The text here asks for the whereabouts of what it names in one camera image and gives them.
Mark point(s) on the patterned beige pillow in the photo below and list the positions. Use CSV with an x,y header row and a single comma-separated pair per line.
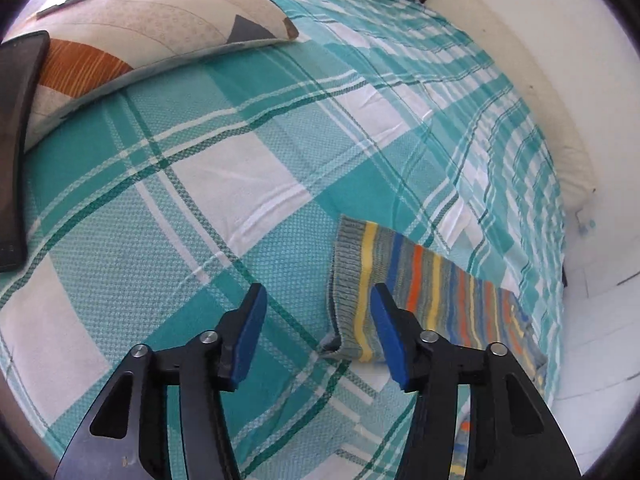
x,y
150,15

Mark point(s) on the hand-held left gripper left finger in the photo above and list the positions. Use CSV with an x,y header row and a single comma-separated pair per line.
x,y
250,340

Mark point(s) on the striped knit sweater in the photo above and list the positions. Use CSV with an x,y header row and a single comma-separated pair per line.
x,y
450,290

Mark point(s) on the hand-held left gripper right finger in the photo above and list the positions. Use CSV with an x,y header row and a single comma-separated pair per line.
x,y
387,340

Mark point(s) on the teal plaid blanket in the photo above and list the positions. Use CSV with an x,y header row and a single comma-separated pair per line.
x,y
225,185

